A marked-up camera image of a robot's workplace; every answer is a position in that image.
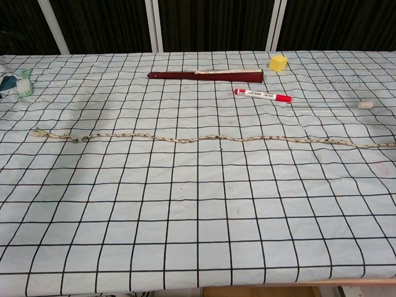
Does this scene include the beige braided rope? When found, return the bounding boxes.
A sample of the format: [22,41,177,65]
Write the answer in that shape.
[28,129,396,150]

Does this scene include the white black grid tablecloth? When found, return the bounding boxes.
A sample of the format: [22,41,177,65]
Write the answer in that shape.
[0,49,396,297]

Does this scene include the dark red folded fan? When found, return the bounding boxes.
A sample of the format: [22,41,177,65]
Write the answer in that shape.
[147,69,265,84]

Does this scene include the red and white marker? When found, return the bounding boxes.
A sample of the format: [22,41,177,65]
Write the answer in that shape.
[233,88,292,103]

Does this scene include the yellow foam cube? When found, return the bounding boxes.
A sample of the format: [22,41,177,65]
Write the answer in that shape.
[269,55,286,73]

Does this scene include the green white brush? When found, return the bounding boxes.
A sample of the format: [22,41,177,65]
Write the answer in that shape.
[16,69,35,99]

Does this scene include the dark teal cloth piece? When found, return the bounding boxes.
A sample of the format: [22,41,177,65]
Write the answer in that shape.
[0,74,18,93]

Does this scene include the wooden table edge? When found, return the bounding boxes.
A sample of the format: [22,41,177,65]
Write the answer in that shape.
[200,275,396,297]

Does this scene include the white upright frame post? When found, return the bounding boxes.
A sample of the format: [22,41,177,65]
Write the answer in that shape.
[145,0,164,53]

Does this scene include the white slanted frame post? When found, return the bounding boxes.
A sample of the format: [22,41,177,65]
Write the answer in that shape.
[263,0,296,52]
[35,0,70,55]

